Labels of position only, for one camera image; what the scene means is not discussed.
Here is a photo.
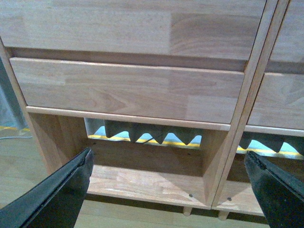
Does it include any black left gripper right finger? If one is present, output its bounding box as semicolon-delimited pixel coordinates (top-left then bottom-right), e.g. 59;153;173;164
244;151;304;228

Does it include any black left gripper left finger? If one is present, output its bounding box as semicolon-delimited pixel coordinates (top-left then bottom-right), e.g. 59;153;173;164
0;148;94;228

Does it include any right wooden shelf unit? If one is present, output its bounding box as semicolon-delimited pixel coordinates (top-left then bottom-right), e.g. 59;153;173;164
212;0;304;220

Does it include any right wooden drawer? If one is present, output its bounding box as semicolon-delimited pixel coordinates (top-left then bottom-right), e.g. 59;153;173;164
248;73;304;130

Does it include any wooden drawer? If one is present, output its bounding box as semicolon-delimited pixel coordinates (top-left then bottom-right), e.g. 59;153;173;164
0;0;266;60
10;57;244;124
248;73;304;130

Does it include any lower left wooden drawer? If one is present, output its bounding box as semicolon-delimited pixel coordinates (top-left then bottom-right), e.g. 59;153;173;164
10;57;244;124

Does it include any upper left wooden drawer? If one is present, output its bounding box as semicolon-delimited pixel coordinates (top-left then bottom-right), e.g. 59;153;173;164
0;0;266;60

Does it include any white cable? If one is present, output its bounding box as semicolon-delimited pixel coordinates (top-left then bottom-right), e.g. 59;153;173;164
0;135;33;141

